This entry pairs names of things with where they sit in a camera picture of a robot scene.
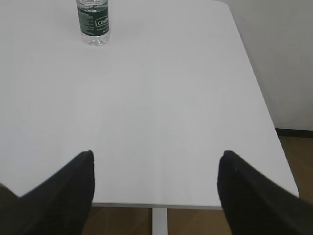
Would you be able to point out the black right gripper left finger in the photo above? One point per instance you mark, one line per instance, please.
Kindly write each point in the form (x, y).
(58, 206)

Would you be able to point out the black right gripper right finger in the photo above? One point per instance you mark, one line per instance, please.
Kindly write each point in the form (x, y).
(255, 205)

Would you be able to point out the clear water bottle green label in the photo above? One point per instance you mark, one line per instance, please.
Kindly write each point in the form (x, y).
(93, 18)

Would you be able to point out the white table leg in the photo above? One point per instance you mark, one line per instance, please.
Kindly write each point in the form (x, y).
(159, 221)

